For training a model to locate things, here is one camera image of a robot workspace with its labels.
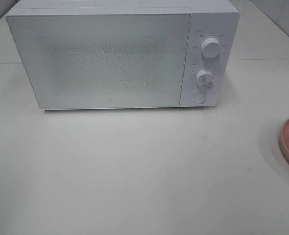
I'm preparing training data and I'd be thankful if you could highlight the round white door button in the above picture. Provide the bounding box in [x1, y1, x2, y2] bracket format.
[191, 92, 206, 104]

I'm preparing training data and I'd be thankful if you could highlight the white microwave door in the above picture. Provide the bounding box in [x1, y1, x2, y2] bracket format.
[7, 14, 190, 110]

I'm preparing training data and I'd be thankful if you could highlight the lower white timer knob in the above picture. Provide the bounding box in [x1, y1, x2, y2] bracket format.
[196, 70, 214, 87]

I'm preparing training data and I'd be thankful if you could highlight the white microwave oven body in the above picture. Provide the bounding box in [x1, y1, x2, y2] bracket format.
[6, 0, 240, 108]

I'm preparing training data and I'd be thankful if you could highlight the upper white power knob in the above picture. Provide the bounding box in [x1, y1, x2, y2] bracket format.
[200, 36, 222, 59]

